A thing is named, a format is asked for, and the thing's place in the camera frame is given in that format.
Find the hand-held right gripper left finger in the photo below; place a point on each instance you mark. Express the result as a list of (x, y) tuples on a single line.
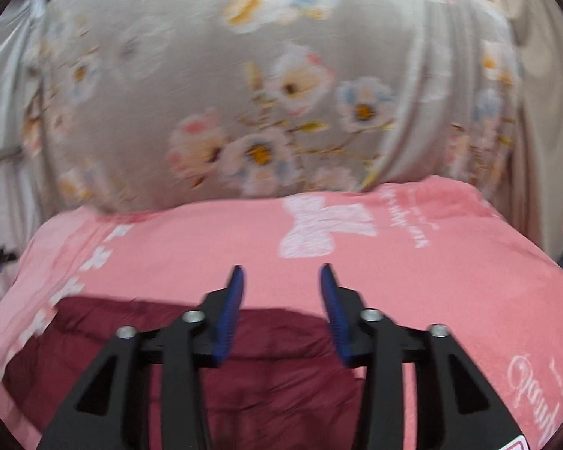
[(227, 323)]

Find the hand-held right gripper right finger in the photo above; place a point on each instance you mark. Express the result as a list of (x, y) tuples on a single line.
[(338, 318)]

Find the maroon puffer jacket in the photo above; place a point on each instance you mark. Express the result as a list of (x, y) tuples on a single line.
[(272, 384)]

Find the pink printed blanket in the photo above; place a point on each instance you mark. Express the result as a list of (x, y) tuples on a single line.
[(403, 253)]

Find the metal rod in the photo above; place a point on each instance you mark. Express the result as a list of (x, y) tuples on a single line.
[(2, 155)]

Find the white curtain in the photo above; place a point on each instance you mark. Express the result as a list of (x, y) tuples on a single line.
[(9, 103)]

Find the beige curtain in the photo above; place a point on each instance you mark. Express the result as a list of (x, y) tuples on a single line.
[(544, 126)]

